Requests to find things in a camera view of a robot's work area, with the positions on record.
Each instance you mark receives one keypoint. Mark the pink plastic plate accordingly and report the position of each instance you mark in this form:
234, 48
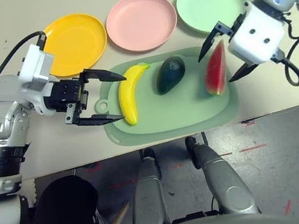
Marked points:
141, 22

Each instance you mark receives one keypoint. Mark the yellow plastic plate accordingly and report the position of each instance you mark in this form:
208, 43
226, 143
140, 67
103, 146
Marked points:
76, 43

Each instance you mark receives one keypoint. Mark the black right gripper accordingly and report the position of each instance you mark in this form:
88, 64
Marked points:
238, 23

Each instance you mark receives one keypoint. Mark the silver robot leg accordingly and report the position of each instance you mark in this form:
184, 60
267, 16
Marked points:
226, 185
147, 199

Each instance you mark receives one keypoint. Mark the red toy watermelon slice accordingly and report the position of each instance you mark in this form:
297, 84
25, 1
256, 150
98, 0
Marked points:
215, 74

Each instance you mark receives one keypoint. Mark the yellow toy banana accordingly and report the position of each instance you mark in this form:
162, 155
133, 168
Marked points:
128, 98

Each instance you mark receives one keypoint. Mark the green silicone mat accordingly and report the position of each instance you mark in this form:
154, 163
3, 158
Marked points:
173, 113

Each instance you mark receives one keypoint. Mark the silver right robot leg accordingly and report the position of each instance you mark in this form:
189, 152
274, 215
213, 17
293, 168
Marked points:
226, 185

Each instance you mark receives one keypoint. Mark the bystander black trouser leg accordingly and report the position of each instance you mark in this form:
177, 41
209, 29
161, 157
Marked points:
62, 208

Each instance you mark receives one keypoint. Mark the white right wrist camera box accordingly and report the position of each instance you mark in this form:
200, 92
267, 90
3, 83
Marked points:
256, 35

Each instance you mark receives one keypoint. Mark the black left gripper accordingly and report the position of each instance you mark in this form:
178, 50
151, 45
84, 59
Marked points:
65, 96

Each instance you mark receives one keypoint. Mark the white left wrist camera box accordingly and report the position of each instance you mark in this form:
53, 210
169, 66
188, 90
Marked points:
37, 65

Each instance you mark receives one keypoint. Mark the dark green toy avocado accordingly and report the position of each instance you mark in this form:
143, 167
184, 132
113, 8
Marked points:
170, 75

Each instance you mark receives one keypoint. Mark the mint green plastic plate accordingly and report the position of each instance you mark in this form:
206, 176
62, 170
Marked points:
205, 3

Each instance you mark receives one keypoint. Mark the silver left robot leg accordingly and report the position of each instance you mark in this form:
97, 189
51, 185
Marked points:
147, 199

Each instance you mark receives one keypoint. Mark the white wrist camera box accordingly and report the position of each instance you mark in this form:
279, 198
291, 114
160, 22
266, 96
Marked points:
256, 35
37, 65

